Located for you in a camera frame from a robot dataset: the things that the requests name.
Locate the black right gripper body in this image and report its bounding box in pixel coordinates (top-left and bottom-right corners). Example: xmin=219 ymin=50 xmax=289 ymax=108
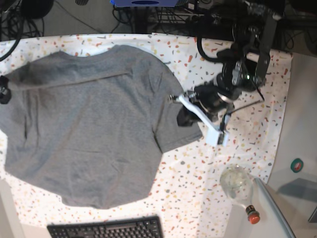
xmin=0 ymin=76 xmax=11 ymax=104

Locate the blue box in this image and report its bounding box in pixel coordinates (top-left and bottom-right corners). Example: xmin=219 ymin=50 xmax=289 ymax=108
xmin=110 ymin=0 xmax=182 ymax=7

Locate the clear bottle with orange cap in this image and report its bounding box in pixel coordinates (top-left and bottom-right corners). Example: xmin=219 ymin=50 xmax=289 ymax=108
xmin=219 ymin=164 xmax=261 ymax=225

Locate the grey t-shirt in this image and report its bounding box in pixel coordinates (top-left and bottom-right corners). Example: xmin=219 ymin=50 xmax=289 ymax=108
xmin=0 ymin=45 xmax=202 ymax=209

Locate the black computer keyboard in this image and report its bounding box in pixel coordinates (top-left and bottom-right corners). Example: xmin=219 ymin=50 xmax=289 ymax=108
xmin=47 ymin=216 xmax=164 ymax=238

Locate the green tape roll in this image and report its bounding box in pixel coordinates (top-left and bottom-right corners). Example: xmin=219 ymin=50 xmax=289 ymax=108
xmin=290 ymin=158 xmax=304 ymax=173

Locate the terrazzo patterned tablecloth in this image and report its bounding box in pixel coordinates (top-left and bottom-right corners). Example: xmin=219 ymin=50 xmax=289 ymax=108
xmin=0 ymin=33 xmax=293 ymax=238

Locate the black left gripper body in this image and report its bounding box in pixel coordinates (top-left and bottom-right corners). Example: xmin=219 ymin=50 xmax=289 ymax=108
xmin=183 ymin=84 xmax=242 ymax=120

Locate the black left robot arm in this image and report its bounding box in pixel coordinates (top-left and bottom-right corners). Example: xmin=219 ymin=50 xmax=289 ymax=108
xmin=185 ymin=0 xmax=285 ymax=122

